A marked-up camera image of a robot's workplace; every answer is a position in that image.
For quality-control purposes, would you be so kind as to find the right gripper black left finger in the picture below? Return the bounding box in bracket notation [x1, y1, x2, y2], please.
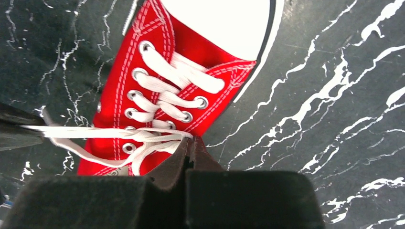
[1, 138, 192, 229]

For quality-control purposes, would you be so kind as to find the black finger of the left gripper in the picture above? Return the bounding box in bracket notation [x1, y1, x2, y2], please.
[0, 103, 45, 151]

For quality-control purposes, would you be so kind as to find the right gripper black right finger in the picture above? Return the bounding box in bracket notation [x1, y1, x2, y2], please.
[185, 137, 325, 229]

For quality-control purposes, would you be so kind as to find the white shoelace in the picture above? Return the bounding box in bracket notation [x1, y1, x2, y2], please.
[28, 41, 225, 175]

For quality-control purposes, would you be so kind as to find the red canvas sneaker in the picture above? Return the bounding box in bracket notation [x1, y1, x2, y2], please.
[78, 0, 284, 176]

